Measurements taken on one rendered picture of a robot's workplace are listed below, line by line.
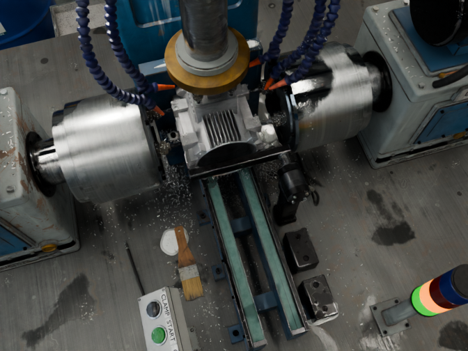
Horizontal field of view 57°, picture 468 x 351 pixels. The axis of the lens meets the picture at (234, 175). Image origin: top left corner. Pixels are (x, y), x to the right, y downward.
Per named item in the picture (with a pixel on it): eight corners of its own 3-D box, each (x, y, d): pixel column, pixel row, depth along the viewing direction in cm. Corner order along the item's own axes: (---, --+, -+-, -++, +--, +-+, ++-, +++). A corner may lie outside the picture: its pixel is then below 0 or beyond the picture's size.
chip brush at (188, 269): (169, 229, 120) (169, 228, 119) (186, 225, 120) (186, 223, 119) (186, 302, 111) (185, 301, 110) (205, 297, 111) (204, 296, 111)
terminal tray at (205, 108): (184, 86, 107) (181, 67, 101) (225, 76, 109) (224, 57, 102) (196, 125, 102) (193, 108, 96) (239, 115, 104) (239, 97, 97)
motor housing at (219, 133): (175, 124, 121) (166, 81, 104) (240, 108, 123) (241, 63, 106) (193, 186, 112) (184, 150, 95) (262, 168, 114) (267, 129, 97)
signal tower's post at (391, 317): (368, 306, 110) (437, 264, 73) (397, 297, 111) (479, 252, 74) (381, 338, 107) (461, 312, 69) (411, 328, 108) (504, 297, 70)
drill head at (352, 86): (233, 103, 124) (232, 41, 102) (364, 72, 129) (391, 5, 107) (259, 178, 114) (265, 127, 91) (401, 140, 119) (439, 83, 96)
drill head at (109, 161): (33, 152, 117) (-15, 97, 95) (164, 120, 122) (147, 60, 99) (41, 236, 107) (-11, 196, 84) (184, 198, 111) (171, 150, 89)
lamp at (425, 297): (414, 286, 85) (423, 281, 81) (441, 278, 86) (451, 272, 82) (427, 317, 83) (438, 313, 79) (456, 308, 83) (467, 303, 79)
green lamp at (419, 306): (405, 291, 89) (414, 286, 85) (432, 283, 90) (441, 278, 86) (419, 320, 87) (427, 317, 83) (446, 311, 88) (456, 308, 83)
